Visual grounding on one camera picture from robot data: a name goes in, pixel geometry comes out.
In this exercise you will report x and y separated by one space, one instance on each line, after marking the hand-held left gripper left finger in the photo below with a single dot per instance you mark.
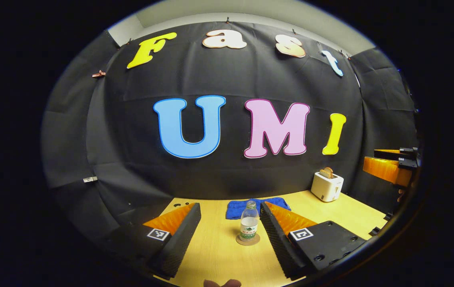
183 239

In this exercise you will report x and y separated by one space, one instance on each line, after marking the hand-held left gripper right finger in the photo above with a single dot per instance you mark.
279 239

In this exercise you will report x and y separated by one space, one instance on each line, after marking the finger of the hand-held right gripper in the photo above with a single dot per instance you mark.
386 169
394 153

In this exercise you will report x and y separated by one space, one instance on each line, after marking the round brown coaster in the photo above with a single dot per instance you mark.
247 242

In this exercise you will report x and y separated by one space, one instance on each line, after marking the clear plastic water bottle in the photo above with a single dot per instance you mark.
249 223

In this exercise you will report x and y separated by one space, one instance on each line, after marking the blue folded cloth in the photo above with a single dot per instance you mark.
235 209

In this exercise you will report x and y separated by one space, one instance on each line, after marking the toasted bread slice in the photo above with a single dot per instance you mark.
326 172

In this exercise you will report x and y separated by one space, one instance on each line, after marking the white toaster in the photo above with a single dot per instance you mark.
326 187

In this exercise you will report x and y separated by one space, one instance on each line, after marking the black backdrop cloth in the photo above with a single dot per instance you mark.
231 175

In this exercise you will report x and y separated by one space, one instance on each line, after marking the small white tag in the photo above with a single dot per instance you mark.
90 179

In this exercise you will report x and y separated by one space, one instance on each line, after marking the copper cloth clip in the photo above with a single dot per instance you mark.
98 74

